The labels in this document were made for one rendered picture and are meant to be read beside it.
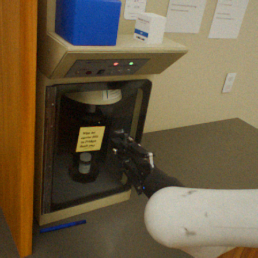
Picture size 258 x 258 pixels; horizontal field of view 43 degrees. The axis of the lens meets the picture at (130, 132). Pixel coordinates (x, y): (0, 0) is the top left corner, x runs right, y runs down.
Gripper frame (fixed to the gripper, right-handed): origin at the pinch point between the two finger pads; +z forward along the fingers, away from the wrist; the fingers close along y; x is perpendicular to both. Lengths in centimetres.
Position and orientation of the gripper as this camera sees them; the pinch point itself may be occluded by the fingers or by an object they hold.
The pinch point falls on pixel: (120, 148)
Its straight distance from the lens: 93.2
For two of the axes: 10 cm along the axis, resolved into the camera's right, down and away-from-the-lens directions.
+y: 1.5, -8.7, -4.7
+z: -5.3, -4.7, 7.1
